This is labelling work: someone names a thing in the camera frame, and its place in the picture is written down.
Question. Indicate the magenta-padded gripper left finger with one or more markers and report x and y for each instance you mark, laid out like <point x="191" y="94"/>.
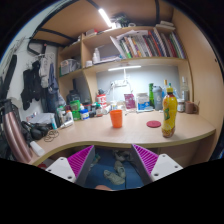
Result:
<point x="78" y="160"/>

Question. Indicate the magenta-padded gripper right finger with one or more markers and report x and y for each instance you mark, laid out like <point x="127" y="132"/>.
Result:
<point x="148" y="160"/>

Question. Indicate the yellow juice bottle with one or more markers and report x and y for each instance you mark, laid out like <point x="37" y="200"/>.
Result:
<point x="169" y="113"/>

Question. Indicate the grey slipper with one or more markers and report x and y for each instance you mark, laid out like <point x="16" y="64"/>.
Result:
<point x="114" y="178"/>
<point x="120" y="167"/>

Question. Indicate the flat round red coaster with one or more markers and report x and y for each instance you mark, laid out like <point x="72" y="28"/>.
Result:
<point x="153" y="124"/>

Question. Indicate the blue-labelled white jar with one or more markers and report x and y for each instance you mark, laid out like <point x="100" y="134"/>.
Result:
<point x="84" y="114"/>

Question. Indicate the orange plastic cup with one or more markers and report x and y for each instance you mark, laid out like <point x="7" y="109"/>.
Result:
<point x="116" y="119"/>

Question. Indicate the black headphones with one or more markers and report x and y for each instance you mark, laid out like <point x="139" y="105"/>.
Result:
<point x="35" y="130"/>

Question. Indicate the green plastic jar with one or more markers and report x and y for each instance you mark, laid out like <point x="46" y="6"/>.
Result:
<point x="75" y="105"/>

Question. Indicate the white and blue box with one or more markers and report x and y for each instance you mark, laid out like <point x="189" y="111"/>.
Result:
<point x="143" y="102"/>

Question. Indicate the magenta packet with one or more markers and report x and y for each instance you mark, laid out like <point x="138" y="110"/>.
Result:
<point x="129" y="101"/>

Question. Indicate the grey shaker bottle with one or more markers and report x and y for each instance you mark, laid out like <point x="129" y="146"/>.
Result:
<point x="157" y="98"/>

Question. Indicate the white-lidded brown jar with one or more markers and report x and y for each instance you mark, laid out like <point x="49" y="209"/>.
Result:
<point x="181" y="106"/>

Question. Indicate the black box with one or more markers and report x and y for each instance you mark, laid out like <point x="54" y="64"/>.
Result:
<point x="73" y="96"/>

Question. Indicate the red and white can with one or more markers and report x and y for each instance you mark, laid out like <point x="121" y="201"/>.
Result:
<point x="101" y="100"/>

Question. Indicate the green drink bottle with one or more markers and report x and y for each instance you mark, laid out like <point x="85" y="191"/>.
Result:
<point x="151" y="95"/>

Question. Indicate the brown ceramic mug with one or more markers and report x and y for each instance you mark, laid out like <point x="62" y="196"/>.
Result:
<point x="190" y="107"/>

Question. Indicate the clear glass bottle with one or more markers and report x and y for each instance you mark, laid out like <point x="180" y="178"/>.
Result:
<point x="185" y="91"/>

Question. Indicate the hanging clothes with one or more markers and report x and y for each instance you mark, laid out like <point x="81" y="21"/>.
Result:
<point x="31" y="86"/>

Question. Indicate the white bar desk lamp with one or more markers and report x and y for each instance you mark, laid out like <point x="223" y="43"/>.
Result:
<point x="124" y="68"/>

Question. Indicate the ceiling tube light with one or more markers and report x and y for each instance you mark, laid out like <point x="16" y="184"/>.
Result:
<point x="105" y="17"/>

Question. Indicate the pink tubular chair frame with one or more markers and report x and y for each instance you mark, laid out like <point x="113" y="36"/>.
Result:
<point x="15" y="133"/>

